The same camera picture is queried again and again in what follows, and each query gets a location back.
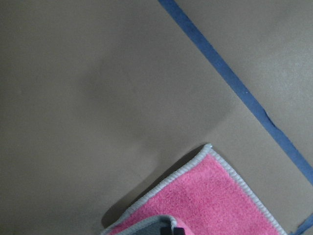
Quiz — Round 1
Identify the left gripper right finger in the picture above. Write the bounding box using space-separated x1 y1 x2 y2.
174 227 185 235

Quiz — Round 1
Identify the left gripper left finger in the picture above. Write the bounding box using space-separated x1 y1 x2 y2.
159 226 173 235

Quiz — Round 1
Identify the pink microfiber towel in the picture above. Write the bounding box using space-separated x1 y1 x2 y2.
103 144 285 235

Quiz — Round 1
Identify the long blue tape strip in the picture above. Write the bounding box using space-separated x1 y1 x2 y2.
157 0 313 187

